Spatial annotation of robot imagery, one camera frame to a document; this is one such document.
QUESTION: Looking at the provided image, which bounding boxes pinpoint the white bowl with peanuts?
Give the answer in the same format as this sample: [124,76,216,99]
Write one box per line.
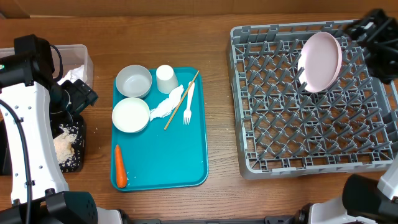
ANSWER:
[112,98,150,133]

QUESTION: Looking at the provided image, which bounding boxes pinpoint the grey bowl with rice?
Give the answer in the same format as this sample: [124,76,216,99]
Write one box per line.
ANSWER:
[116,65,152,98]

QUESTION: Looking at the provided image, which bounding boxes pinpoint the pink round plate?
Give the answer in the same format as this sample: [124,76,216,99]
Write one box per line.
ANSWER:
[297,32,342,93]

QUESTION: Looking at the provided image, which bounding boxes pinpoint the wooden chopstick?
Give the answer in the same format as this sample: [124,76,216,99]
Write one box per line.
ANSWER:
[164,70,200,130]

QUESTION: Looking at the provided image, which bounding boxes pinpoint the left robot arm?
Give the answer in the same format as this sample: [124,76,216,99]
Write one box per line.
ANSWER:
[1,35,130,223]

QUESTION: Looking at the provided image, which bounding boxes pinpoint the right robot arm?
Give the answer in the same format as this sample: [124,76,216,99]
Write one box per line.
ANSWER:
[288,9,397,224]

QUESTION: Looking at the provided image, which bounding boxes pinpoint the black plastic waste bin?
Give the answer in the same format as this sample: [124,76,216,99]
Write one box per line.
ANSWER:
[1,115,86,175]

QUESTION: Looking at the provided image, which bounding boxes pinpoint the grey dishwasher rack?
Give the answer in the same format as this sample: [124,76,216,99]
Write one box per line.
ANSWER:
[227,21,397,179]

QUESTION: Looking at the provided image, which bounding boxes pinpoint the clear plastic storage bin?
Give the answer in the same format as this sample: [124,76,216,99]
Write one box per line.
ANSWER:
[1,44,94,88]

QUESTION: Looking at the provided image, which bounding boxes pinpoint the pile of peanuts and rice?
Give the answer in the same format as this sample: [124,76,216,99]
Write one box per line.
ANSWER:
[53,125,77,164]

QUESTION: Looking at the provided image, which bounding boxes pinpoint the torn white napkin piece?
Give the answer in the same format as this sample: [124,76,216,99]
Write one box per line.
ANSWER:
[149,85,184,121]

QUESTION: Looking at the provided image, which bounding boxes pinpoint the orange carrot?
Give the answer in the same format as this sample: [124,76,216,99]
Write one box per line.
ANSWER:
[114,145,127,188]

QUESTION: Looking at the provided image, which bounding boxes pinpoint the white plastic cup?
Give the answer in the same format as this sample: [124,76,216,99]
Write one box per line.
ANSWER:
[155,65,178,94]

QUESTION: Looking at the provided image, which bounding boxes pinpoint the teal serving tray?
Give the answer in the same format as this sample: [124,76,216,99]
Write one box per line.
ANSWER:
[111,67,208,192]

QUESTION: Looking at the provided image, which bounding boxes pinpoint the white plastic fork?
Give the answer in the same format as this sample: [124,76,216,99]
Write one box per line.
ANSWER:
[183,83,195,125]

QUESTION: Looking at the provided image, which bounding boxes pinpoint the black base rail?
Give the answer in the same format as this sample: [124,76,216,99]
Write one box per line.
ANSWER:
[130,216,294,224]

